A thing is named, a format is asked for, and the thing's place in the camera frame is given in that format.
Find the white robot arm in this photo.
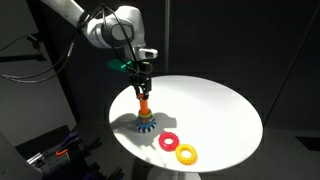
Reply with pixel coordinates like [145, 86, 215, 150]
[40, 0, 158, 100]

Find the yellow green stacked ring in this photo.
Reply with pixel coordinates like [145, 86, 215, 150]
[137, 108, 155, 123]

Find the white round table pedestal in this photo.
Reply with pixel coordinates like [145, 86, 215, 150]
[146, 167, 201, 180]

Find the orange handled clamp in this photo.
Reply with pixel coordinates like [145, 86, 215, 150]
[55, 149, 68, 156]

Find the orange ring holder post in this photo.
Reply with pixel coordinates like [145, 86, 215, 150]
[140, 99, 149, 115]

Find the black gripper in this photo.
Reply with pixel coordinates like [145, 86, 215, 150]
[129, 61, 153, 99]

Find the black perforated breadboard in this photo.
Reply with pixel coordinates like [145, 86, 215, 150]
[16, 126, 90, 180]

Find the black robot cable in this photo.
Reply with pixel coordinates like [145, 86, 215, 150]
[0, 3, 148, 84]

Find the yellow toy ring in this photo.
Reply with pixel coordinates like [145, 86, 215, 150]
[175, 143, 199, 166]

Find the red toy ring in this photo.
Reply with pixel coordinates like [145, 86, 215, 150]
[158, 131, 181, 152]

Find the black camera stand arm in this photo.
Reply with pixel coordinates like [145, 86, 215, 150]
[0, 33, 46, 63]

